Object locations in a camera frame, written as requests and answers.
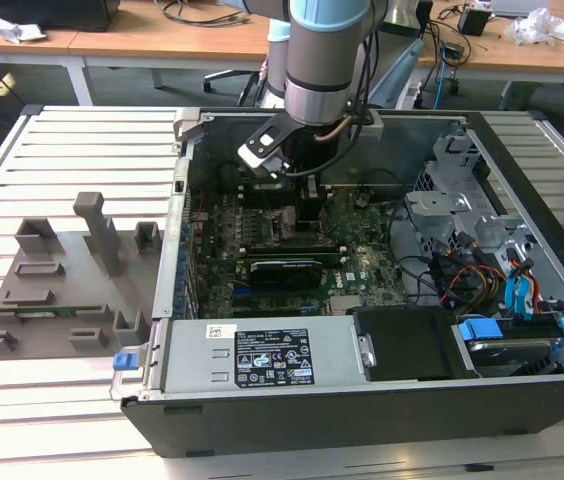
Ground small black box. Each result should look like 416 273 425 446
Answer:
457 7 492 36

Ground blue disk carrier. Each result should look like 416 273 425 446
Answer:
456 315 564 361

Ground CPU socket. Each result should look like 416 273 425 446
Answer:
267 208 327 247

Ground black monitor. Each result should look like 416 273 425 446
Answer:
0 0 122 32

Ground hard disk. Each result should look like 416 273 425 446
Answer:
466 338 563 377

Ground black plastic shroud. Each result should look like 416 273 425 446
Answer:
351 307 456 384

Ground blue plastic latch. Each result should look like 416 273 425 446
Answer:
111 352 136 374

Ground white power strip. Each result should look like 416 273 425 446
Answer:
404 79 423 110

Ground silver metal drive cage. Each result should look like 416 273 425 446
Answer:
404 133 538 261

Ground silver chipset heatsink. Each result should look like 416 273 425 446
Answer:
329 294 363 316

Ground blue flat data cable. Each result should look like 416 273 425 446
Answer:
504 276 521 321
520 273 537 321

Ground office chair base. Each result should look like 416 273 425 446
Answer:
203 69 269 109

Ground silver laptop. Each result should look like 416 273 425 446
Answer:
491 0 548 16

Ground black PC case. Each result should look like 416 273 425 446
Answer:
109 107 564 459

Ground copper coloured tube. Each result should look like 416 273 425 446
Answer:
313 115 354 146

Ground clear plastic bag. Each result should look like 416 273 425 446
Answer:
504 7 564 47

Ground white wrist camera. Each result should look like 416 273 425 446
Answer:
235 124 294 177

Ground crumpled white paper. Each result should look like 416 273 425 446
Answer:
0 12 48 45

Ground black graphics card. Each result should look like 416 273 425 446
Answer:
246 257 323 292

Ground green motherboard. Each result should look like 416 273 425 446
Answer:
186 187 408 319

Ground wooden desk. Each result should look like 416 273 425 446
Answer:
414 0 564 109
0 0 283 106

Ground grey power supply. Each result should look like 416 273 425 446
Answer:
141 315 379 402

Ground red yellow power wires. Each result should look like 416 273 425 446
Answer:
431 249 508 309

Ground grey parts rack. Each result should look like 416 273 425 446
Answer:
0 190 163 362

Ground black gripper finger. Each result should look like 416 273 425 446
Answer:
297 196 325 238

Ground green RAM stick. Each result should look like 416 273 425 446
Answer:
11 304 104 319

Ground blue network cable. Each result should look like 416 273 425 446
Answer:
434 47 448 110

